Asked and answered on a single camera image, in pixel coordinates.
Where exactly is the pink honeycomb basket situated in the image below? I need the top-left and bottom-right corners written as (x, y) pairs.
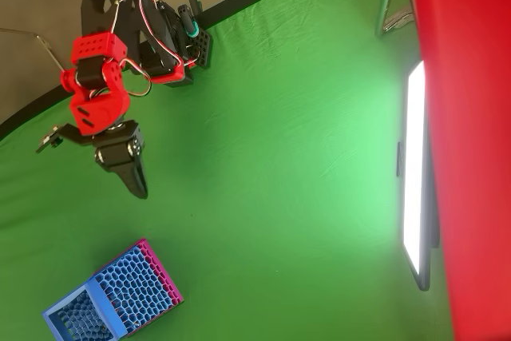
top-left (125, 236), bottom-right (185, 336)

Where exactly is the blue mesh basket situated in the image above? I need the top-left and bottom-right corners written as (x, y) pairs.
top-left (42, 244), bottom-right (179, 341)

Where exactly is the thin metal rod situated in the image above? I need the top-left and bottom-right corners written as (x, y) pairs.
top-left (0, 26), bottom-right (69, 74)

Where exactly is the green tablecloth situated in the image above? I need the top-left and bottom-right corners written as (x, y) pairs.
top-left (0, 0), bottom-right (457, 341)

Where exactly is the black clamp with teal knob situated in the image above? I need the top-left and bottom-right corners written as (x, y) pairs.
top-left (176, 0), bottom-right (204, 39)

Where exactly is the black monitor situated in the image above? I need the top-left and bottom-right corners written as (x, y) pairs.
top-left (395, 60), bottom-right (441, 292)

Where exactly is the red blurred foreground panel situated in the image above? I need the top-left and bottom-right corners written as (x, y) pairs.
top-left (406, 0), bottom-right (511, 341)

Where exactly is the red white servo cable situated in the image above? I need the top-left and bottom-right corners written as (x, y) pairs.
top-left (106, 0), bottom-right (187, 99)

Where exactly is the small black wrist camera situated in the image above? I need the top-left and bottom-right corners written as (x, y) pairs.
top-left (34, 124), bottom-right (97, 155)

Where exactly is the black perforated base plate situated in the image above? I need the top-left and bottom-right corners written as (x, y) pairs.
top-left (186, 24), bottom-right (214, 69)

